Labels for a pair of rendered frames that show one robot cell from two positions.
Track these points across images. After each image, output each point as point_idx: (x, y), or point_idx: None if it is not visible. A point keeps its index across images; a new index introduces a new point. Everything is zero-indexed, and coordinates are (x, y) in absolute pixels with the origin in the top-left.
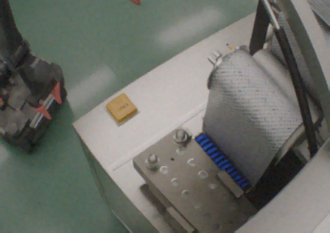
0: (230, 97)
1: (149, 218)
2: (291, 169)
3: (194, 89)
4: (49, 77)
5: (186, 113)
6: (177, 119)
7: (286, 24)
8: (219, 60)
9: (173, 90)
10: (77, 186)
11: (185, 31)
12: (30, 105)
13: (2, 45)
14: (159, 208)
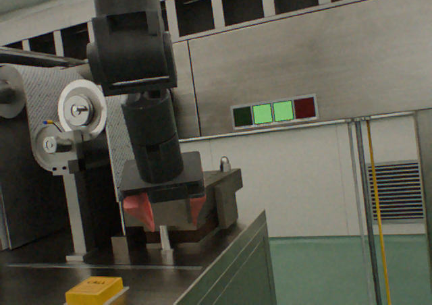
0: (118, 100)
1: (236, 235)
2: None
3: (38, 276)
4: (127, 168)
5: (80, 267)
6: (91, 268)
7: (32, 79)
8: (92, 82)
9: (44, 284)
10: None
11: None
12: (203, 187)
13: None
14: (217, 237)
